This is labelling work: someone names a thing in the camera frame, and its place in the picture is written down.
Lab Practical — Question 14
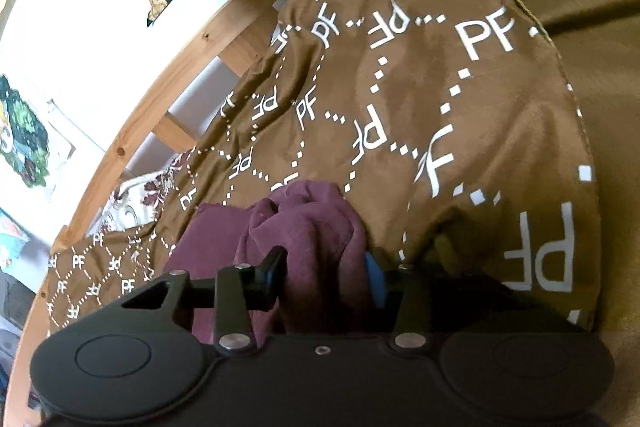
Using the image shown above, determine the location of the colourful torn wall poster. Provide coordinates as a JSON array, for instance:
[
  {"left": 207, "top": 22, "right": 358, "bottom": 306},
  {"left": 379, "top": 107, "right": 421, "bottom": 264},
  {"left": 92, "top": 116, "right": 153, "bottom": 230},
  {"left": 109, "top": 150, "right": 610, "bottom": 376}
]
[{"left": 0, "top": 207, "right": 32, "bottom": 274}]

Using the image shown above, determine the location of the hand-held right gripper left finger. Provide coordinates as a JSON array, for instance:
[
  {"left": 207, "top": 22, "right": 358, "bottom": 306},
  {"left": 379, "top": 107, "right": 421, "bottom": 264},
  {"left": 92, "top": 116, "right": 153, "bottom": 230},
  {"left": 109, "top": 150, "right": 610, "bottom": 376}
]
[{"left": 120, "top": 247, "right": 289, "bottom": 354}]

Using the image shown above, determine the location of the wooden bed frame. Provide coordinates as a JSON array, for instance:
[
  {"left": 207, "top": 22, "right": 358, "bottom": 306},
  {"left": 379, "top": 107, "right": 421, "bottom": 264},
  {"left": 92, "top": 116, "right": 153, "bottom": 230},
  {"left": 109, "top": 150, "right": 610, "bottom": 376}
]
[{"left": 15, "top": 0, "right": 322, "bottom": 427}]

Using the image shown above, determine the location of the maroon garment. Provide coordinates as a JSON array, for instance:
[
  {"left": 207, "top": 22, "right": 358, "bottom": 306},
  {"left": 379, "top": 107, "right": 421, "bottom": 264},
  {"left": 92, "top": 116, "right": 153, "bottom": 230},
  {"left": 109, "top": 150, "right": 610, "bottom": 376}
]
[{"left": 167, "top": 179, "right": 397, "bottom": 344}]

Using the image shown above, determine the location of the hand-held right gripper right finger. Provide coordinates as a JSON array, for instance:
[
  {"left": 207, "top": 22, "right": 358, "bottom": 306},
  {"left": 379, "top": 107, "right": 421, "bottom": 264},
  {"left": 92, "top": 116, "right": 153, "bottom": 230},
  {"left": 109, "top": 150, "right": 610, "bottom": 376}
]
[{"left": 362, "top": 252, "right": 496, "bottom": 351}]

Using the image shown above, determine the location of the green blue wall poster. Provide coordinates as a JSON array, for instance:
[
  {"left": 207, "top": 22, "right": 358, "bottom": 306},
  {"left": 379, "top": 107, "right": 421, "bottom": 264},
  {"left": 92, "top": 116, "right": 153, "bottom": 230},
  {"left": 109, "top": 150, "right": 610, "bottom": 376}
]
[{"left": 0, "top": 74, "right": 54, "bottom": 190}]

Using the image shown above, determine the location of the brown printed blanket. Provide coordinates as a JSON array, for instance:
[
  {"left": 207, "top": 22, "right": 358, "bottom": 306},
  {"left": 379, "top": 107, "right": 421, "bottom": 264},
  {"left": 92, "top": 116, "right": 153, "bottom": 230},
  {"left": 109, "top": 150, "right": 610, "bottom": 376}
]
[{"left": 42, "top": 0, "right": 601, "bottom": 334}]

